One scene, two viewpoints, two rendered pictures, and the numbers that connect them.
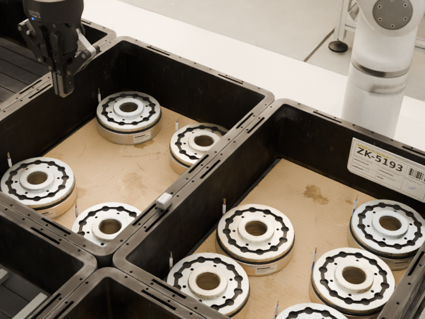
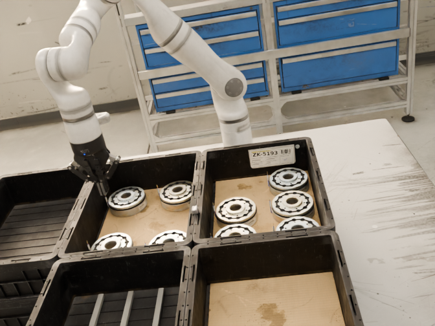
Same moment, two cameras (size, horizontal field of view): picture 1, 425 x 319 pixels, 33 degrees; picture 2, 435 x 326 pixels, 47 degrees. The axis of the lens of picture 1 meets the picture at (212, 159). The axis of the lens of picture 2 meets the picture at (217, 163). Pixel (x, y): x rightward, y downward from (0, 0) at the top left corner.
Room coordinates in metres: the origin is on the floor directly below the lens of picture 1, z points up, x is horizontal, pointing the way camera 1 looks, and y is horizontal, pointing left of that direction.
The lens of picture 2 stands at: (-0.22, 0.38, 1.59)
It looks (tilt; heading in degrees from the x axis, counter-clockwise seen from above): 31 degrees down; 335
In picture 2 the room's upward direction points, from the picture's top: 11 degrees counter-clockwise
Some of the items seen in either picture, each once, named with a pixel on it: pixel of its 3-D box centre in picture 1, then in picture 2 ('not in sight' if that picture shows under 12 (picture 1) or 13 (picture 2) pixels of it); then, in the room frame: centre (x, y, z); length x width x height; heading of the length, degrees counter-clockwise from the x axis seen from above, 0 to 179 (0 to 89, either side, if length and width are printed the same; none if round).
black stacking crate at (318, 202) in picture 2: (301, 248); (261, 204); (0.63, -0.12, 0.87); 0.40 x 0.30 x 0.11; 148
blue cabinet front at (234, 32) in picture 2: not in sight; (204, 61); (2.36, -0.87, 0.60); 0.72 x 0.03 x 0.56; 61
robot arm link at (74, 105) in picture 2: not in sight; (64, 83); (0.82, 0.21, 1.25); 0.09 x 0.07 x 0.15; 46
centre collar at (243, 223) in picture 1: (255, 229); (235, 207); (0.67, -0.06, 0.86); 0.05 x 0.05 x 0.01
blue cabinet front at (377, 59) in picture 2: not in sight; (338, 40); (1.97, -1.57, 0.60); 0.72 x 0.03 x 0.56; 61
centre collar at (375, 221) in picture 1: (389, 224); (288, 176); (0.69, -0.24, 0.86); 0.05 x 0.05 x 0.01
